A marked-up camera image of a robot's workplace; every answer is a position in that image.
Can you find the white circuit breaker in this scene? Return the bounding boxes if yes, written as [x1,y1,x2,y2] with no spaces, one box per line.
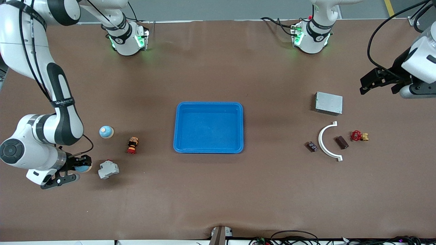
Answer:
[98,160,120,180]

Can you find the red orange emergency stop button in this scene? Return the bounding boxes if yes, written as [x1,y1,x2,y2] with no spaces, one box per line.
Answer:
[127,137,140,154]

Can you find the grey metal power supply box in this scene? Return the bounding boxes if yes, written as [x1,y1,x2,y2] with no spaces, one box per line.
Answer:
[314,92,343,116]

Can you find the white table edge panel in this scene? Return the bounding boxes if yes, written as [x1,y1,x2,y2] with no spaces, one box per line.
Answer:
[116,240,209,245]
[0,240,114,245]

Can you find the blue plastic tray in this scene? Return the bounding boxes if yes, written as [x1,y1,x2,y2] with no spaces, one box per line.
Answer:
[173,102,244,154]

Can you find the brown table cover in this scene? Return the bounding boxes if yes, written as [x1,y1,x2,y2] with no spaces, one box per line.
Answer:
[0,19,436,242]

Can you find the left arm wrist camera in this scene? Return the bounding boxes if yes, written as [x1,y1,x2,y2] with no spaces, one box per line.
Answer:
[399,83,436,99]

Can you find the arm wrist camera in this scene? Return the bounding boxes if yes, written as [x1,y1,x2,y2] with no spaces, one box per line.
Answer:
[40,173,81,190]
[399,83,436,99]

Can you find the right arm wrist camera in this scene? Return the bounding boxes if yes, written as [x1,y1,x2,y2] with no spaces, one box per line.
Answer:
[40,173,81,190]

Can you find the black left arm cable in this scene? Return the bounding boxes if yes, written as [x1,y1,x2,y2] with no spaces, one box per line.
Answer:
[367,0,436,74]

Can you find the aluminium frame profile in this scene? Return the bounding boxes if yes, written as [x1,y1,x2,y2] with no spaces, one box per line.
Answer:
[408,0,436,27]

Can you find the red handle brass valve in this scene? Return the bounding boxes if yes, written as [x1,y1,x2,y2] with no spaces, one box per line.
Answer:
[351,130,370,142]

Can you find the white curved plastic bracket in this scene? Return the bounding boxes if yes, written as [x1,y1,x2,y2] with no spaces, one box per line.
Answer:
[318,121,343,162]

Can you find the black left arm base cables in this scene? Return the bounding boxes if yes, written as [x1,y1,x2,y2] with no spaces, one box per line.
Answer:
[261,16,300,36]

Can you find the black cable bundle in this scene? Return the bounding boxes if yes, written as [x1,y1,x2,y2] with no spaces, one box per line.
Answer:
[342,235,424,245]

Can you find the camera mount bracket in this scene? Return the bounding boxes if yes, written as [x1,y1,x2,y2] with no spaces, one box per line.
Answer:
[208,225,234,245]

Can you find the black right arm base cable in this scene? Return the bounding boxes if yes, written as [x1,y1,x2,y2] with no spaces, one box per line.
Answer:
[126,0,150,23]

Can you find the black looped cable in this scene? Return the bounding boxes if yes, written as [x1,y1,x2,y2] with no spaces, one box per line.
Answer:
[270,230,320,245]

